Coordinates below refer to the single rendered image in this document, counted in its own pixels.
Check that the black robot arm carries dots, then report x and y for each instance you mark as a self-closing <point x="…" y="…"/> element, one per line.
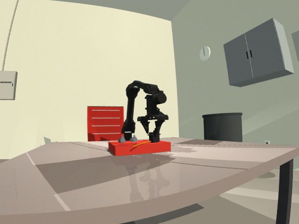
<point x="155" y="97"/>

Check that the red flat square plate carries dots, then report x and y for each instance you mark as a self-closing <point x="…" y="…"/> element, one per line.
<point x="122" y="147"/>

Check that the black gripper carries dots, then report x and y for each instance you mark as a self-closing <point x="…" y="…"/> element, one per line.
<point x="152" y="115"/>

